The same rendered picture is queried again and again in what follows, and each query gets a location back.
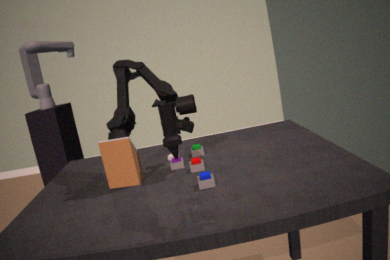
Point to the green button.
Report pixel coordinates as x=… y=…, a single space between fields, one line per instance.
x=197 y=150

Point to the purple button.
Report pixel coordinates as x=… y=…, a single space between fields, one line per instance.
x=176 y=164

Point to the red button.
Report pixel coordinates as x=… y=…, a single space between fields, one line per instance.
x=196 y=165

